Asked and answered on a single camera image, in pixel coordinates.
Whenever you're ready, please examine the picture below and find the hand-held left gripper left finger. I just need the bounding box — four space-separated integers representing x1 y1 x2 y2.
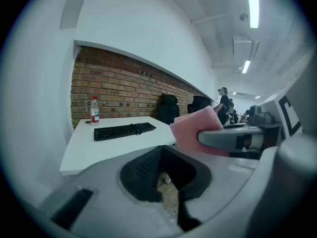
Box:
39 145 184 238

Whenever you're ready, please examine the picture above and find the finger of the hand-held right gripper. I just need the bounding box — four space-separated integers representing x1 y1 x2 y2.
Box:
222 122 248 129
197 126 264 156

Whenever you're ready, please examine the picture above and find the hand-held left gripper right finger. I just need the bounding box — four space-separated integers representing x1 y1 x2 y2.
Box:
162 145 259 233

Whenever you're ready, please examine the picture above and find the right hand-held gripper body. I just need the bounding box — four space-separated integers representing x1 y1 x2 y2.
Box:
247 82 303 160

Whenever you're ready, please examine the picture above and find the pink cloth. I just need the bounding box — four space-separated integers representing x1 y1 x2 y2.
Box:
169 105 230 157

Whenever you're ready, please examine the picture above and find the black keyboard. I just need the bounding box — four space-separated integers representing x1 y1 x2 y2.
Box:
93 122 157 142

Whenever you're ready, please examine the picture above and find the black office chair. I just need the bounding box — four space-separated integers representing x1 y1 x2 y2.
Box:
158 93 180 125
187 95 212 115

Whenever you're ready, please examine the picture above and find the clear water bottle red cap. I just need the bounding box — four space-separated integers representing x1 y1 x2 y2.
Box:
90 96 100 127

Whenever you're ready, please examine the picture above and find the white ceiling air conditioner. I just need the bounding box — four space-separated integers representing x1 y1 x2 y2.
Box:
232 35 260 61

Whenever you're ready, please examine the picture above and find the black cable bundle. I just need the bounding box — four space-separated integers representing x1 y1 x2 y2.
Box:
129 123 143 136

